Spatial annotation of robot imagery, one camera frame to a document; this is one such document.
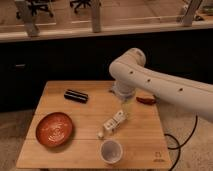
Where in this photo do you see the black power cable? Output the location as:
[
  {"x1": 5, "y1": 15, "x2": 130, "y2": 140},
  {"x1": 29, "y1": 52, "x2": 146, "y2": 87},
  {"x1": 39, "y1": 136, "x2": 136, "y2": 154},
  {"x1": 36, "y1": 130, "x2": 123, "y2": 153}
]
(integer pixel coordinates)
[{"x1": 164, "y1": 114, "x2": 199, "y2": 171}]

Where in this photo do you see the left black office chair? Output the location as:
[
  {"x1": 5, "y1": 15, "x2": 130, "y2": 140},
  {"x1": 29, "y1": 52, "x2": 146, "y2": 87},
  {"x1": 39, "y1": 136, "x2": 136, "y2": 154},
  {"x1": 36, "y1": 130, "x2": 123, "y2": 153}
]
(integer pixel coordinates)
[{"x1": 26, "y1": 0, "x2": 53, "y2": 17}]

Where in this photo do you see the small white die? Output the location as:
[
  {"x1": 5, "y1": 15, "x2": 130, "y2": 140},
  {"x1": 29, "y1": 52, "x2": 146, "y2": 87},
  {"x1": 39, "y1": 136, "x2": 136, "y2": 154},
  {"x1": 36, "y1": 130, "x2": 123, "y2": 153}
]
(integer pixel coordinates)
[{"x1": 97, "y1": 132, "x2": 104, "y2": 139}]

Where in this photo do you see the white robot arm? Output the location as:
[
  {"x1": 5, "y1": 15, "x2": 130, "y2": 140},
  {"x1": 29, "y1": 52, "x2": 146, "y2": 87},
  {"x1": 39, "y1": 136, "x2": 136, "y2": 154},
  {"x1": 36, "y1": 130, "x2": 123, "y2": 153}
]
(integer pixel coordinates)
[{"x1": 109, "y1": 48, "x2": 213, "y2": 122}]

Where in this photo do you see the black rectangular case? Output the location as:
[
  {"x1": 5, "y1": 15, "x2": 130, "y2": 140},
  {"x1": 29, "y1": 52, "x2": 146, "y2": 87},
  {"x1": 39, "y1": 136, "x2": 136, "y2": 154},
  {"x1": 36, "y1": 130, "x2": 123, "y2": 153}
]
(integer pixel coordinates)
[{"x1": 64, "y1": 89, "x2": 88, "y2": 103}]

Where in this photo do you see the right black office chair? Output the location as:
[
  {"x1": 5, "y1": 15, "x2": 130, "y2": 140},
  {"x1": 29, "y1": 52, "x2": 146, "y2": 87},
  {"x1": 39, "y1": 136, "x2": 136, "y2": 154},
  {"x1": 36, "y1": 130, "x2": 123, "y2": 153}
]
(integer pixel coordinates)
[{"x1": 69, "y1": 0, "x2": 91, "y2": 14}]

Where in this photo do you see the left metal post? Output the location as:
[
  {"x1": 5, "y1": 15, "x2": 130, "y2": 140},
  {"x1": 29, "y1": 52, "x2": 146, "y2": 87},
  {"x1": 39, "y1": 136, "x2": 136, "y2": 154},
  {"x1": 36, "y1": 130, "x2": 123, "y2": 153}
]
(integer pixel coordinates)
[{"x1": 14, "y1": 0, "x2": 39, "y2": 37}]

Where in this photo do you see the right metal post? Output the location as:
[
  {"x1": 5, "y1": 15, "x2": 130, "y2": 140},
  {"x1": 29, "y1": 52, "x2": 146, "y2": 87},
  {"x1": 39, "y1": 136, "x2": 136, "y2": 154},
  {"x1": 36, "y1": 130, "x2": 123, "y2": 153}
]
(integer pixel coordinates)
[{"x1": 181, "y1": 0, "x2": 202, "y2": 27}]

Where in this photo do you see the black office chair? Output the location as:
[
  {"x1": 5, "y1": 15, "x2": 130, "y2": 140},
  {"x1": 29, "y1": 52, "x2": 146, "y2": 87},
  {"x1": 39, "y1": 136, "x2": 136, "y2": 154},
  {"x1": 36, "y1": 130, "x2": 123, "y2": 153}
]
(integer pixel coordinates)
[
  {"x1": 26, "y1": 0, "x2": 53, "y2": 17},
  {"x1": 69, "y1": 0, "x2": 91, "y2": 14}
]

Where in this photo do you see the black cabinet front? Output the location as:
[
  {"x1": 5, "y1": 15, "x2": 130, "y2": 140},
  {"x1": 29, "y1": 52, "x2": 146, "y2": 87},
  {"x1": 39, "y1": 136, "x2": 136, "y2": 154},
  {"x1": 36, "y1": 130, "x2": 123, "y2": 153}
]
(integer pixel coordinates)
[{"x1": 0, "y1": 29, "x2": 213, "y2": 112}]

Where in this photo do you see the metal post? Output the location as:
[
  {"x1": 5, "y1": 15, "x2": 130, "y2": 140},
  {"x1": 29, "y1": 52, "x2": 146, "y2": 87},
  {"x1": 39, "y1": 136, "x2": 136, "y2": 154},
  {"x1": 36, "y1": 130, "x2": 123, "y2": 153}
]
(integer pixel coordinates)
[
  {"x1": 91, "y1": 0, "x2": 101, "y2": 33},
  {"x1": 181, "y1": 0, "x2": 202, "y2": 27},
  {"x1": 14, "y1": 0, "x2": 39, "y2": 37}
]

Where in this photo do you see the middle metal post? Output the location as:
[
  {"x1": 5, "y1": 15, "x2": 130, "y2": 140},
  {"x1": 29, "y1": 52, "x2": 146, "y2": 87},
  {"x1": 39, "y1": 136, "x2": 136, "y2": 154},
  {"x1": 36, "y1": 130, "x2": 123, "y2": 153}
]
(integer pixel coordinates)
[{"x1": 91, "y1": 0, "x2": 101, "y2": 33}]

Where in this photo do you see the orange ceramic bowl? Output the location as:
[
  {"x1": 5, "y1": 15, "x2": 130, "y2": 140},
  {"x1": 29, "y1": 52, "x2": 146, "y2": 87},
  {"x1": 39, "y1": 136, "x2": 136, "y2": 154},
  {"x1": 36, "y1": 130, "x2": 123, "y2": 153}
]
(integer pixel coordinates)
[{"x1": 35, "y1": 112, "x2": 74, "y2": 148}]

